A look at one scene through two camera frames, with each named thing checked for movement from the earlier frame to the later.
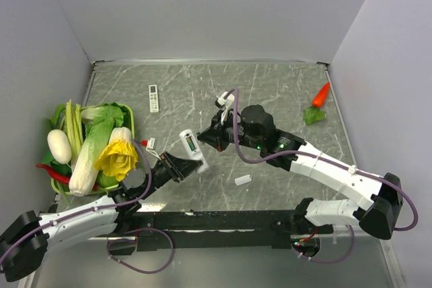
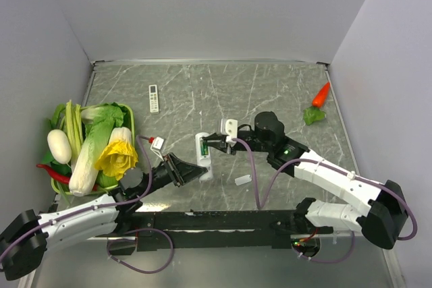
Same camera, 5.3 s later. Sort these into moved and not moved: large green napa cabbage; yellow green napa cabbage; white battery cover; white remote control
Moved: white remote control
Not moved: yellow green napa cabbage; large green napa cabbage; white battery cover
